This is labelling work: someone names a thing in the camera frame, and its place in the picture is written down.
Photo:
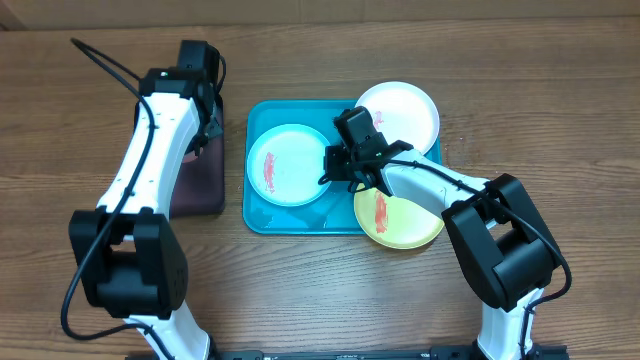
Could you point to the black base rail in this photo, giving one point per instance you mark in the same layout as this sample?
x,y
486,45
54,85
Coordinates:
x,y
395,354

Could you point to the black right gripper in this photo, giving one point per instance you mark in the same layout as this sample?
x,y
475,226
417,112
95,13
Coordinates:
x,y
339,158

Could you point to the light blue plate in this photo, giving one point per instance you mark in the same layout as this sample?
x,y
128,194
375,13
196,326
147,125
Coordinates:
x,y
285,164

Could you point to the black tray with water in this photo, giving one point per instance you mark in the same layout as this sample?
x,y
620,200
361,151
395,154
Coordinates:
x,y
205,185

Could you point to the yellow plate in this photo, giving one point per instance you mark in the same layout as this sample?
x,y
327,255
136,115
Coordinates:
x,y
394,222

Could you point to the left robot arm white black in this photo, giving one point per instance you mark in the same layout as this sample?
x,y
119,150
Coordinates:
x,y
129,261

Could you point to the white plate with red stain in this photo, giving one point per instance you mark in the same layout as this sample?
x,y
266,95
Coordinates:
x,y
402,111

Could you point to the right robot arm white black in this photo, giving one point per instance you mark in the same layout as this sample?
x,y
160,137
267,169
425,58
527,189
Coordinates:
x,y
504,248

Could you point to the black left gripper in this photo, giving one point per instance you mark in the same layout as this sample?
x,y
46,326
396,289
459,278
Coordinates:
x,y
203,143

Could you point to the teal plastic tray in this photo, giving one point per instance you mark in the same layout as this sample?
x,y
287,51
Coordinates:
x,y
333,212

